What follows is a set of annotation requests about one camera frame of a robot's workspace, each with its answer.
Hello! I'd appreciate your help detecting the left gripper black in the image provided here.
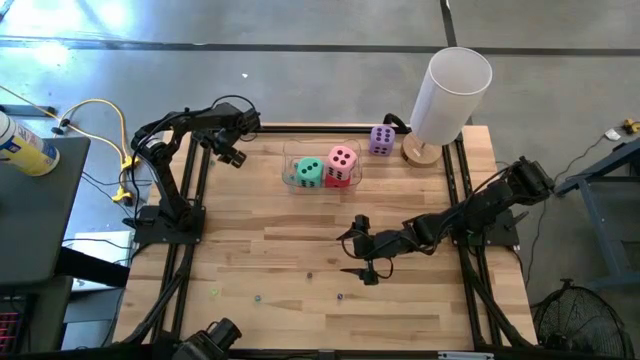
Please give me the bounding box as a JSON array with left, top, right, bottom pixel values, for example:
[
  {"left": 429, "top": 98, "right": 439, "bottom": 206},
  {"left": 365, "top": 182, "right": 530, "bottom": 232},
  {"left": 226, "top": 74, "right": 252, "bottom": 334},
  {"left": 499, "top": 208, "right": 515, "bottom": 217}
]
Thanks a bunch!
[{"left": 199, "top": 124, "right": 251, "bottom": 169}]

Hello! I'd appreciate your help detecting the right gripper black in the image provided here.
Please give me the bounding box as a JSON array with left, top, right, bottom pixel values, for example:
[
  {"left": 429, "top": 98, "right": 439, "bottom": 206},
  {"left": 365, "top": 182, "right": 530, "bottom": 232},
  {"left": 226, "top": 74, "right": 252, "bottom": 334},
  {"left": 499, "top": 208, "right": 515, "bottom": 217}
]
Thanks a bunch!
[{"left": 337, "top": 214, "right": 416, "bottom": 287}]

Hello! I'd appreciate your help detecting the clear plastic bin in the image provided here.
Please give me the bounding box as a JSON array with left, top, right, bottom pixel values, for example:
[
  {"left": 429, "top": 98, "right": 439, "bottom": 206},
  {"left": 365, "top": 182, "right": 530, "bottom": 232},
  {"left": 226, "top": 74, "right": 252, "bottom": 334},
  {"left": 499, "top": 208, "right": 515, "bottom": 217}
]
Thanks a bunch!
[{"left": 281, "top": 138, "right": 364, "bottom": 195}]

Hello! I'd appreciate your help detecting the large red foam die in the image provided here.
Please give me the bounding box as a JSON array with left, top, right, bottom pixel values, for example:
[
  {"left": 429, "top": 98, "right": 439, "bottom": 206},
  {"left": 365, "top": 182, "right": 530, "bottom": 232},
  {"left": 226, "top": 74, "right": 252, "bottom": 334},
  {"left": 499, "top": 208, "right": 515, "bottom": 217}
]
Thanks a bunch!
[{"left": 324, "top": 172, "right": 353, "bottom": 190}]

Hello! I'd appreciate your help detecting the large teal foam die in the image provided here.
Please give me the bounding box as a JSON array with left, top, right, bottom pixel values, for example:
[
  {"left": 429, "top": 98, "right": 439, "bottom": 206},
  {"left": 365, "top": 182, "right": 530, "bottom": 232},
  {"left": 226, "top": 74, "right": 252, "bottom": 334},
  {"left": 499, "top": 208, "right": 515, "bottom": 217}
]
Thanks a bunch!
[{"left": 294, "top": 157, "right": 325, "bottom": 189}]

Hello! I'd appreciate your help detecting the large pink foam die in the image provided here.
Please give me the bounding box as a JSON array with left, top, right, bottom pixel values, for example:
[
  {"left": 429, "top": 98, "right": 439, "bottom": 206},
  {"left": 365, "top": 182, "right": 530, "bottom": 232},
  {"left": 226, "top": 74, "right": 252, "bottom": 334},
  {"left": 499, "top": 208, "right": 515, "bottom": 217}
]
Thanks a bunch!
[{"left": 327, "top": 145, "right": 359, "bottom": 180}]

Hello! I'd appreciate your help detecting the large purple foam die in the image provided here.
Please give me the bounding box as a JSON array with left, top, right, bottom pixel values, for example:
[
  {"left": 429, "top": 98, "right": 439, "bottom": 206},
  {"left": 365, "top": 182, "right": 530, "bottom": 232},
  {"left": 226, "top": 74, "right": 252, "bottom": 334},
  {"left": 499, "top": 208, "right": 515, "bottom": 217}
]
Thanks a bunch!
[{"left": 369, "top": 124, "right": 396, "bottom": 157}]

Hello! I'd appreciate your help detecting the white shade table lamp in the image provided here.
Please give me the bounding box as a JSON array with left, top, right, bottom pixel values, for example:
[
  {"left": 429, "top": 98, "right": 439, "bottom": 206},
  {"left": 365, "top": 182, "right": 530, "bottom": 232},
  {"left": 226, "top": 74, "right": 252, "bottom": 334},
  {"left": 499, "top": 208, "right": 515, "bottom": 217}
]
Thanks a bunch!
[{"left": 399, "top": 46, "right": 494, "bottom": 169}]

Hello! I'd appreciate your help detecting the black cylindrical device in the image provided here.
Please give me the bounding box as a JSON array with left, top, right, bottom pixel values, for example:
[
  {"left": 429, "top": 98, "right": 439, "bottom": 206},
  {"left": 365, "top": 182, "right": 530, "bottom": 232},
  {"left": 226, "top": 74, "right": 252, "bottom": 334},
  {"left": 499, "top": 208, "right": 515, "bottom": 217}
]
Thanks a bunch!
[{"left": 172, "top": 317, "right": 244, "bottom": 360}]

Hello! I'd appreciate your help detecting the white wipes canister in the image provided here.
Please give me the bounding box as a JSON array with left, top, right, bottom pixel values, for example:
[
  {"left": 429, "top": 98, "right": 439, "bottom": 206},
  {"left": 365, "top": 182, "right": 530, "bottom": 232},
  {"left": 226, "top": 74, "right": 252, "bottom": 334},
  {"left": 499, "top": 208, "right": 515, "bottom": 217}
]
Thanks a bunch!
[{"left": 0, "top": 110, "right": 61, "bottom": 177}]

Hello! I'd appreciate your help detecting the dark grey side table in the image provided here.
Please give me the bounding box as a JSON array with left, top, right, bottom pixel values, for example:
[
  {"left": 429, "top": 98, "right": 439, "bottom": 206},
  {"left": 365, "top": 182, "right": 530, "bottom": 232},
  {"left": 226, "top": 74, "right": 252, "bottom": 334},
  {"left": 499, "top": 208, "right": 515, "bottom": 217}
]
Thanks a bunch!
[{"left": 0, "top": 135, "right": 92, "bottom": 286}]

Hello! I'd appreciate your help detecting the black floor fan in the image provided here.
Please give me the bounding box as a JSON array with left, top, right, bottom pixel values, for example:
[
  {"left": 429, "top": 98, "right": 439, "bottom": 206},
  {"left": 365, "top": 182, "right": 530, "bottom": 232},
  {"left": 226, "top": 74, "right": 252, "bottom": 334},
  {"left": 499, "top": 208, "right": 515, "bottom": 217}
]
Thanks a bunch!
[{"left": 532, "top": 278, "right": 636, "bottom": 360}]

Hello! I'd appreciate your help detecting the blue metal stand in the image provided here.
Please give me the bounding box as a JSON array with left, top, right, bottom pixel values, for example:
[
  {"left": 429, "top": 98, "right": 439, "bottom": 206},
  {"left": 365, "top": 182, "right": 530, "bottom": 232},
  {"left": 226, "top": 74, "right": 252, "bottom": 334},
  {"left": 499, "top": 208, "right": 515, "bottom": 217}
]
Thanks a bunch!
[{"left": 552, "top": 137, "right": 640, "bottom": 291}]

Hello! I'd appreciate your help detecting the backlit keyboard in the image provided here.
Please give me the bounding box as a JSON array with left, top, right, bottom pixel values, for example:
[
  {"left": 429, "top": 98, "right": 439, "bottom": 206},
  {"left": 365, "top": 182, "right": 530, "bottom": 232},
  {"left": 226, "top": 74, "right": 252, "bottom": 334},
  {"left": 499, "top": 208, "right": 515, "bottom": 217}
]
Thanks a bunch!
[{"left": 0, "top": 294, "right": 27, "bottom": 356}]

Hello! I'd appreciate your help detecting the black aluminium table frame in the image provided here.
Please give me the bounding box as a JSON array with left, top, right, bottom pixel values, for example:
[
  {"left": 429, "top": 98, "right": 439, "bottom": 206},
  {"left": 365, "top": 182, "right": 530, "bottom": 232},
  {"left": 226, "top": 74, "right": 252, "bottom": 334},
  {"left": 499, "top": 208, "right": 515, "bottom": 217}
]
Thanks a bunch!
[{"left": 112, "top": 113, "right": 539, "bottom": 360}]

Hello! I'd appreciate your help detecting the yellow cable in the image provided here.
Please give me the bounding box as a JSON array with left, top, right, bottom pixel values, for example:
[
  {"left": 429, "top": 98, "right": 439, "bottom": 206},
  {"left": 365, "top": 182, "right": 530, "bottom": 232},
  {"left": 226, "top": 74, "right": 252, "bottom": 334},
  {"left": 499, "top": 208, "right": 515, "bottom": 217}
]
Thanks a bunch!
[{"left": 0, "top": 84, "right": 142, "bottom": 204}]

